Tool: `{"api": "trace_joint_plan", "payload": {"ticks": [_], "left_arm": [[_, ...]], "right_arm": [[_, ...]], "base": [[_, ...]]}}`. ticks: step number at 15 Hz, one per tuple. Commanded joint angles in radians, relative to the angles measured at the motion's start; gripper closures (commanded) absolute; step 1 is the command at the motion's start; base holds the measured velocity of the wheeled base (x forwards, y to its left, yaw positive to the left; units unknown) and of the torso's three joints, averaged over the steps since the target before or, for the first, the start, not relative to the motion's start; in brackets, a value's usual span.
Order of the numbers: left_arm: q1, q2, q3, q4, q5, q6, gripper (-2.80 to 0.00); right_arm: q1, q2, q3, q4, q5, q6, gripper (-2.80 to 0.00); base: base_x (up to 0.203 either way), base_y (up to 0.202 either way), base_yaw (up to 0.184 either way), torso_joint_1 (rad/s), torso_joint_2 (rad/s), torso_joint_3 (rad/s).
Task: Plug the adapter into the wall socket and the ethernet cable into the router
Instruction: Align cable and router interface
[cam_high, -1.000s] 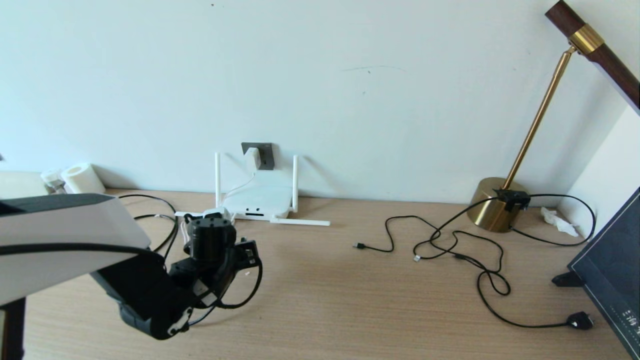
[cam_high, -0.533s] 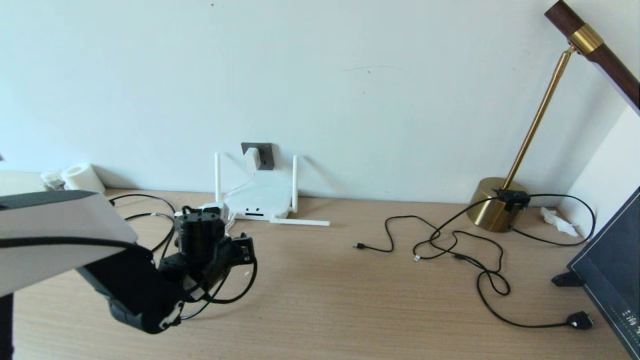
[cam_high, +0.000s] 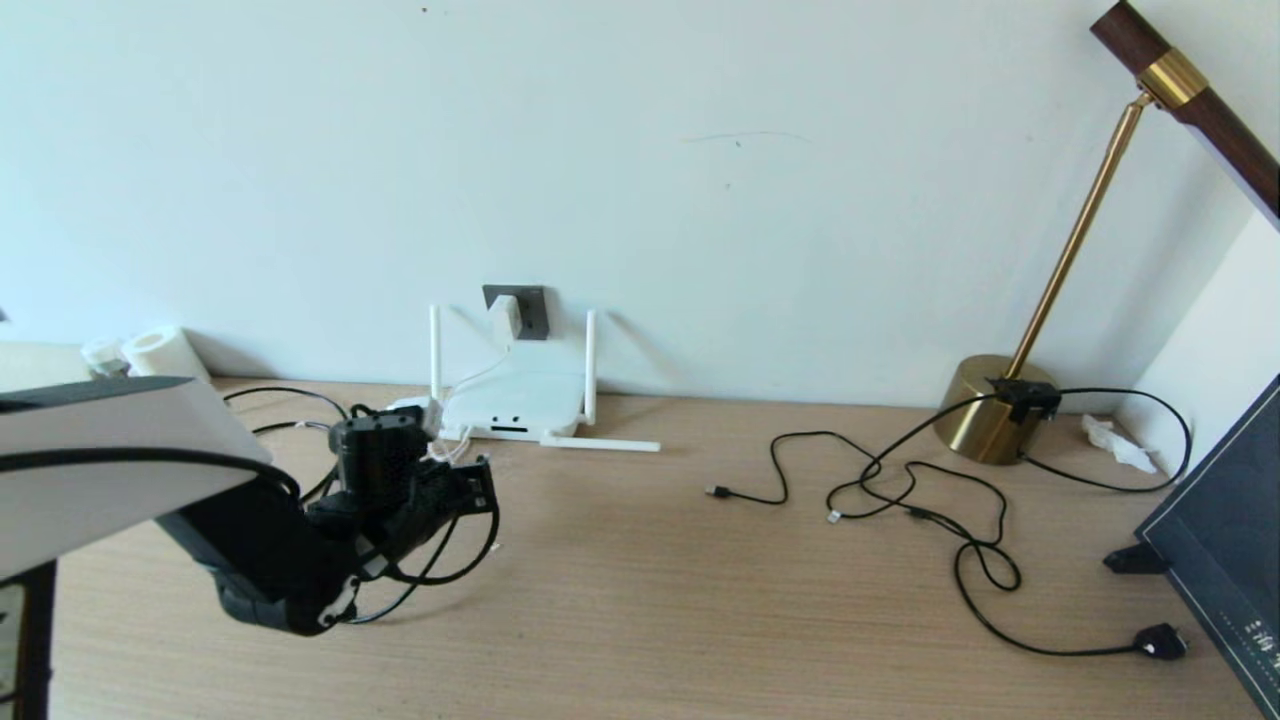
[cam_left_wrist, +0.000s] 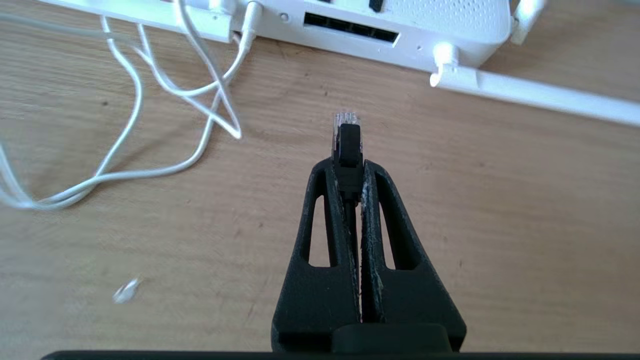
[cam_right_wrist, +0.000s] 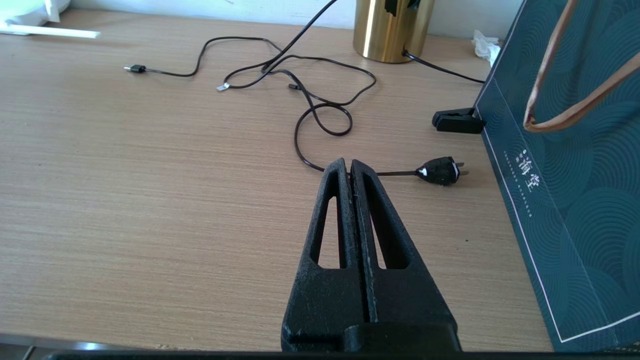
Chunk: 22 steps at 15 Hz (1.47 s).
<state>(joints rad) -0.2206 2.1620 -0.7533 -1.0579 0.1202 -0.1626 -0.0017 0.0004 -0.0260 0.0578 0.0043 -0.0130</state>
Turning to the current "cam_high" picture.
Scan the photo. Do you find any thin white adapter cable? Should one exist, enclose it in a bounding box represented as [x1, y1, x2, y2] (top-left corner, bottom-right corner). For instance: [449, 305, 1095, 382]
[425, 338, 516, 466]

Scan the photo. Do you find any black ethernet cable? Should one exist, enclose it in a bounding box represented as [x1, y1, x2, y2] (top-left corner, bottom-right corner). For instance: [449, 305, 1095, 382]
[222, 386, 501, 626]

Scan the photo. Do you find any white router with antennas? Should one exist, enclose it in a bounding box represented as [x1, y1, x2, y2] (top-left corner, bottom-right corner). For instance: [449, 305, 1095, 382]
[430, 305, 661, 453]

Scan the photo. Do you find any white toilet paper roll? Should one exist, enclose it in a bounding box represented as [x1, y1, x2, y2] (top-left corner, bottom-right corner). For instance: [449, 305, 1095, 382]
[122, 325, 213, 386]

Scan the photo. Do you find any small clear jar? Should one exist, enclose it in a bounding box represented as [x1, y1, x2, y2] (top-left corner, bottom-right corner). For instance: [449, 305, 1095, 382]
[82, 338, 136, 381]

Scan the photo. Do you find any brass desk lamp wooden head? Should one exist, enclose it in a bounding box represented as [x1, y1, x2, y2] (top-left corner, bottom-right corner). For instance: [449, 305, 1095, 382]
[935, 0, 1280, 467]

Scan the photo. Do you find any crumpled white tissue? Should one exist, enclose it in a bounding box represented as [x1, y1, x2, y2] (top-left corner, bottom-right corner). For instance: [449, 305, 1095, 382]
[1080, 414, 1158, 475]

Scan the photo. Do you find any black braided camera cable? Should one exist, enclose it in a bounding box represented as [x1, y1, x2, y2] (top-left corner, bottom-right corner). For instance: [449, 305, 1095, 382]
[0, 400, 501, 591]

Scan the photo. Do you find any grey wall socket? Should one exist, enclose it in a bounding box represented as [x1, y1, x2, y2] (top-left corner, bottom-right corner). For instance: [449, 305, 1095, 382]
[483, 285, 550, 341]

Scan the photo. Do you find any black usb charging cable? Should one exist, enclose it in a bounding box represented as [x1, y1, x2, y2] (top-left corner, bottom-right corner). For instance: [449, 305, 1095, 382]
[706, 432, 1006, 549]

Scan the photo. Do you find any black lamp switch box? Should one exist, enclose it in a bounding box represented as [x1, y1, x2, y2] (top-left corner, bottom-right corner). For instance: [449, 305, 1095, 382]
[990, 378, 1061, 423]

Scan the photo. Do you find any black lamp power cable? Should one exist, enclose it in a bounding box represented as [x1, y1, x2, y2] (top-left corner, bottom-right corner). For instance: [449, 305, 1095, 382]
[860, 395, 1189, 661]

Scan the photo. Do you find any black lamp base cable loop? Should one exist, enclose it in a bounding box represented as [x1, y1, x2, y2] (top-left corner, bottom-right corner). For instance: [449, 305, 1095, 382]
[1020, 388, 1193, 493]

